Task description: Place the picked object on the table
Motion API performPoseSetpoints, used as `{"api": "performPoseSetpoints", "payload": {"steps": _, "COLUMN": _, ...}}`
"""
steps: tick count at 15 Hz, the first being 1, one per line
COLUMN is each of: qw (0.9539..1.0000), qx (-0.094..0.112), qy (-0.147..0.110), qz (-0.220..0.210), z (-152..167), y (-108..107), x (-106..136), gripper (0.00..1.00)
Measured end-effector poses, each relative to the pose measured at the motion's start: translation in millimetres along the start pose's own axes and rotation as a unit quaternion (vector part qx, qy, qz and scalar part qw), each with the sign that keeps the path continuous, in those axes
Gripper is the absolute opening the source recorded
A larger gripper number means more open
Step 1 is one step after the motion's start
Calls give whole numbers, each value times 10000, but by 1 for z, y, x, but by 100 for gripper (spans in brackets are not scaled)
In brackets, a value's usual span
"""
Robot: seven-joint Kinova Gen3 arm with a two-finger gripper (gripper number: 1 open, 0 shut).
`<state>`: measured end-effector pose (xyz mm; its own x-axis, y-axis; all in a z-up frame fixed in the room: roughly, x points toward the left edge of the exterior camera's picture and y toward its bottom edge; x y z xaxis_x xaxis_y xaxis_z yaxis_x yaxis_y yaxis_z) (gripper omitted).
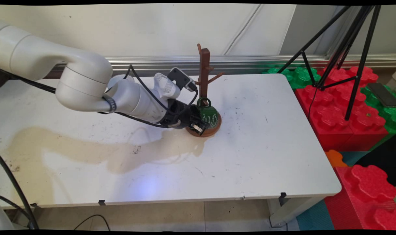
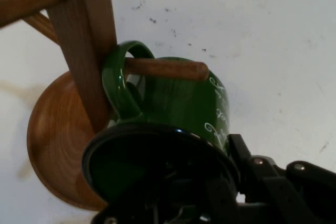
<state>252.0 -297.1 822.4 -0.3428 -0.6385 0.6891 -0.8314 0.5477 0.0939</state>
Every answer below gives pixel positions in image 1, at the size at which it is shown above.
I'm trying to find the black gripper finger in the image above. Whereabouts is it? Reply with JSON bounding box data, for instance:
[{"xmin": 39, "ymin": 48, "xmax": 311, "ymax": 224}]
[
  {"xmin": 190, "ymin": 120, "xmax": 209, "ymax": 136},
  {"xmin": 192, "ymin": 107, "xmax": 206, "ymax": 122}
]

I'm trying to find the thick black cable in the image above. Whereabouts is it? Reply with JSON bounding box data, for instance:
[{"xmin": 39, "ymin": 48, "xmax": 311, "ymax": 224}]
[{"xmin": 0, "ymin": 155, "xmax": 39, "ymax": 230}]

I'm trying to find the green enamel mug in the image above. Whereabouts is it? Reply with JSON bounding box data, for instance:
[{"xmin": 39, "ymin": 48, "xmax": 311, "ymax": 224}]
[{"xmin": 195, "ymin": 97, "xmax": 220, "ymax": 131}]

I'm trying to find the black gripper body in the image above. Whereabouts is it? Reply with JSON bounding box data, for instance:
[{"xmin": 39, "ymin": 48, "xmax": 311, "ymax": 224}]
[{"xmin": 163, "ymin": 99, "xmax": 199, "ymax": 130}]

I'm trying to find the white enamel mug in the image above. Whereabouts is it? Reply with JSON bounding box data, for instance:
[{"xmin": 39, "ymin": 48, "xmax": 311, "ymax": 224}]
[{"xmin": 107, "ymin": 74, "xmax": 135, "ymax": 91}]

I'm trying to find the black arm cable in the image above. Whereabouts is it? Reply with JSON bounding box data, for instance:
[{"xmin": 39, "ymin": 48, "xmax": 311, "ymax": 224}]
[{"xmin": 0, "ymin": 64, "xmax": 183, "ymax": 129}]

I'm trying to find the large red foam block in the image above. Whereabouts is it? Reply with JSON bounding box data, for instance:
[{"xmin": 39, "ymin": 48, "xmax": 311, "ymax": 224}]
[{"xmin": 295, "ymin": 65, "xmax": 389, "ymax": 152}]

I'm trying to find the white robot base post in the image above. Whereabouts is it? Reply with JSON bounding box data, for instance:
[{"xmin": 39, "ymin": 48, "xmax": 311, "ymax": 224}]
[{"xmin": 0, "ymin": 206, "xmax": 14, "ymax": 231}]

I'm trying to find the white wall conduit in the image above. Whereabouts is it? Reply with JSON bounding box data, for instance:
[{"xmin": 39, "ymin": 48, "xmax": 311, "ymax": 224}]
[{"xmin": 223, "ymin": 5, "xmax": 263, "ymax": 55}]

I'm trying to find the dark smartphone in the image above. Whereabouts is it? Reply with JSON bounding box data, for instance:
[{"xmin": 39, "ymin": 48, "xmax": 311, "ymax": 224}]
[{"xmin": 367, "ymin": 82, "xmax": 396, "ymax": 108}]

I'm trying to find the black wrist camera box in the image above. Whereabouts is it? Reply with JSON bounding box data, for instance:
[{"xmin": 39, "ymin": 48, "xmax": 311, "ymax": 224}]
[{"xmin": 167, "ymin": 67, "xmax": 198, "ymax": 92}]

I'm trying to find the white ribbed camera mount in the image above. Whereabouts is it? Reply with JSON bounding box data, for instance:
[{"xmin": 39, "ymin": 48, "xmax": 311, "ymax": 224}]
[{"xmin": 153, "ymin": 72, "xmax": 181, "ymax": 101}]

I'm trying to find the green foam block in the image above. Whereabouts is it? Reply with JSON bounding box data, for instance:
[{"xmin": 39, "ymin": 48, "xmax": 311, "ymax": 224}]
[
  {"xmin": 263, "ymin": 67, "xmax": 323, "ymax": 89},
  {"xmin": 360, "ymin": 83, "xmax": 396, "ymax": 151}
]

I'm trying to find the wooden mug tree stand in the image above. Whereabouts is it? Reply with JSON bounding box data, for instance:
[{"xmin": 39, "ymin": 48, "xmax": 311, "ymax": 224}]
[{"xmin": 186, "ymin": 43, "xmax": 224, "ymax": 138}]

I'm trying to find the black tripod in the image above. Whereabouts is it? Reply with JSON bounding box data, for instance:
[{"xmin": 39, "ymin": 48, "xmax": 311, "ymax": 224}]
[{"xmin": 276, "ymin": 5, "xmax": 383, "ymax": 121}]

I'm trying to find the black camera usb cable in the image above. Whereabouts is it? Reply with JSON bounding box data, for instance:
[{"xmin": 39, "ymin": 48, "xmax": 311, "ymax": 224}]
[{"xmin": 184, "ymin": 82, "xmax": 199, "ymax": 115}]

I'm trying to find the thin black floor cable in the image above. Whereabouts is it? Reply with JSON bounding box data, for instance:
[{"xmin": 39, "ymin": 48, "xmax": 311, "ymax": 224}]
[{"xmin": 73, "ymin": 214, "xmax": 111, "ymax": 231}]

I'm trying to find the aluminium wall rail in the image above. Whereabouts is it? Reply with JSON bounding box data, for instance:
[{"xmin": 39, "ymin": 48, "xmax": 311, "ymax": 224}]
[{"xmin": 43, "ymin": 54, "xmax": 396, "ymax": 79}]

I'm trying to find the teal foam mat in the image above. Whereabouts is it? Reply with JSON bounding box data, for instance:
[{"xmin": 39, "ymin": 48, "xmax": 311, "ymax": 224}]
[{"xmin": 296, "ymin": 199, "xmax": 335, "ymax": 231}]

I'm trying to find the white table leg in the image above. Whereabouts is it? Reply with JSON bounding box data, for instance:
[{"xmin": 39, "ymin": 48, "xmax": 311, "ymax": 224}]
[{"xmin": 267, "ymin": 195, "xmax": 322, "ymax": 228}]

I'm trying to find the orange foam piece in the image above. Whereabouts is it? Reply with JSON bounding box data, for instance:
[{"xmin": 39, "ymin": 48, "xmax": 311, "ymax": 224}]
[{"xmin": 325, "ymin": 149, "xmax": 348, "ymax": 168}]

